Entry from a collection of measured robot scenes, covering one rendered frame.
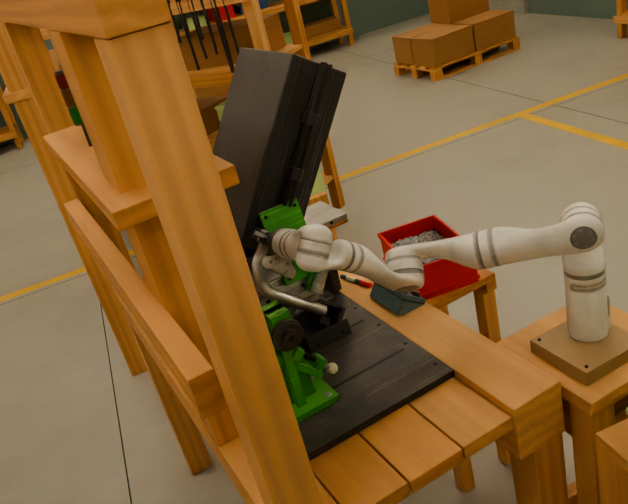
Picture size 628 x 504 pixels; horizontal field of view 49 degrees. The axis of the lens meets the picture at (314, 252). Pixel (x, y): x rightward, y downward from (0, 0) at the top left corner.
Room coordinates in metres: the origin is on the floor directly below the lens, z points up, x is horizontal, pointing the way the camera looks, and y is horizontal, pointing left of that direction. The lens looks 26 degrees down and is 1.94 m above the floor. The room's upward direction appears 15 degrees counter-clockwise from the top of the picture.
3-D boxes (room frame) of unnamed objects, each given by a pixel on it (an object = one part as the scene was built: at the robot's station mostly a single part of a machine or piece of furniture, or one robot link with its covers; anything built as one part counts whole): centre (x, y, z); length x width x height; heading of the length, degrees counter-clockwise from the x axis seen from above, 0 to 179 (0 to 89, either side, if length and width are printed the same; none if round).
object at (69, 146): (1.65, 0.39, 1.52); 0.90 x 0.25 x 0.04; 22
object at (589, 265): (1.35, -0.60, 1.13); 0.09 x 0.09 x 0.17; 69
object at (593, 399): (1.35, -0.60, 0.83); 0.32 x 0.32 x 0.04; 20
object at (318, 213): (1.86, 0.09, 1.11); 0.39 x 0.16 x 0.03; 112
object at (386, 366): (1.74, 0.15, 0.89); 1.10 x 0.42 x 0.02; 22
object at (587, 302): (1.35, -0.60, 0.97); 0.09 x 0.09 x 0.17; 26
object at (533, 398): (1.85, -0.11, 0.82); 1.50 x 0.14 x 0.15; 22
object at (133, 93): (1.63, 0.43, 1.36); 1.49 x 0.09 x 0.97; 22
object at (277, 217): (1.70, 0.06, 1.17); 0.13 x 0.12 x 0.20; 22
